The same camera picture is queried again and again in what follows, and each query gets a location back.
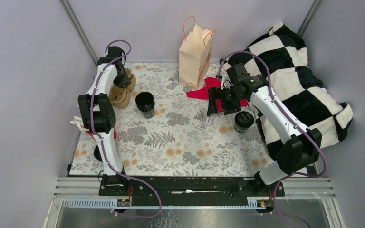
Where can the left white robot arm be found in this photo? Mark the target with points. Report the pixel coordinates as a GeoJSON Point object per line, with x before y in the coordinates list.
{"type": "Point", "coordinates": [98, 115]}

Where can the red cloth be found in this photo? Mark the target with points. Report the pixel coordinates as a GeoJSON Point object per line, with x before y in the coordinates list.
{"type": "Point", "coordinates": [211, 82]}

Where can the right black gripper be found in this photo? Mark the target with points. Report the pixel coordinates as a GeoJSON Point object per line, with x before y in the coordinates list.
{"type": "Point", "coordinates": [217, 93]}

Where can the beige paper bag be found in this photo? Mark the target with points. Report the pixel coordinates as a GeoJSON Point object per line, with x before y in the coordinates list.
{"type": "Point", "coordinates": [194, 55]}

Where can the dark translucent coffee cup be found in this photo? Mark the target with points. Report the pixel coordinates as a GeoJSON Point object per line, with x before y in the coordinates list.
{"type": "Point", "coordinates": [240, 129]}

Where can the brown pulp cup carrier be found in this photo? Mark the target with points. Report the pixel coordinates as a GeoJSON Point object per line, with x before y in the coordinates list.
{"type": "Point", "coordinates": [120, 97]}

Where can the black ribbed cup stack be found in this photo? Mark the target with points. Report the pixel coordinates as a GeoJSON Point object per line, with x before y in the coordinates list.
{"type": "Point", "coordinates": [145, 104]}

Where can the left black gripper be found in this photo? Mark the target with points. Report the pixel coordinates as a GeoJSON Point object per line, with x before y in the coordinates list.
{"type": "Point", "coordinates": [123, 81]}

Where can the red ribbed cup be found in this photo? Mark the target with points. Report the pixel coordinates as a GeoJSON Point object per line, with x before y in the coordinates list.
{"type": "Point", "coordinates": [90, 134]}

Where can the black cup lid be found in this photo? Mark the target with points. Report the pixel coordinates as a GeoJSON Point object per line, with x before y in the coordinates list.
{"type": "Point", "coordinates": [244, 119]}

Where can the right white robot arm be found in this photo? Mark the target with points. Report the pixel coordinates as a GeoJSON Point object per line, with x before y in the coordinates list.
{"type": "Point", "coordinates": [300, 144]}

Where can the black white checkered blanket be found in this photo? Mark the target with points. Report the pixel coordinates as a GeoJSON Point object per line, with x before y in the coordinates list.
{"type": "Point", "coordinates": [281, 54]}

